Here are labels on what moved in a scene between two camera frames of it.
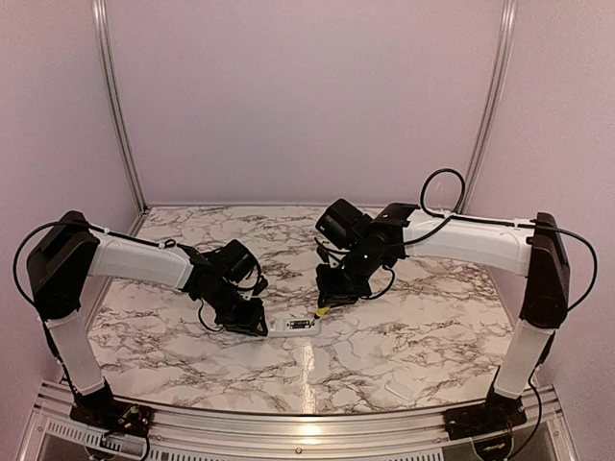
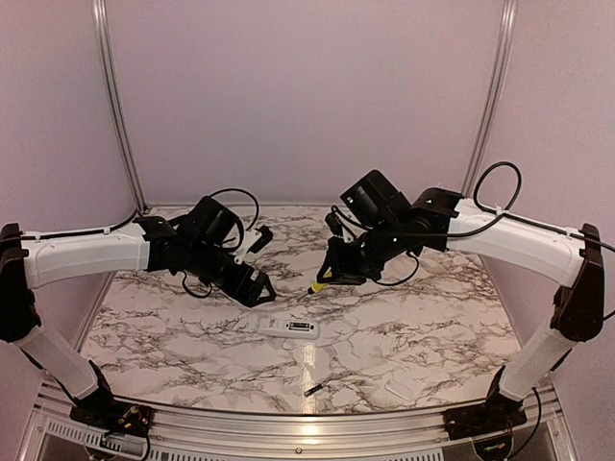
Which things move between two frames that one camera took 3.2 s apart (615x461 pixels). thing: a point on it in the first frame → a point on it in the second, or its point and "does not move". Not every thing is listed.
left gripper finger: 258,329 → 253,302
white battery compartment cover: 399,390 does not move
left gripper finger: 260,327 → 266,282
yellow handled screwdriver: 320,313 → 316,287
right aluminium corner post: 506,54 does not move
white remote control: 293,327 does not move
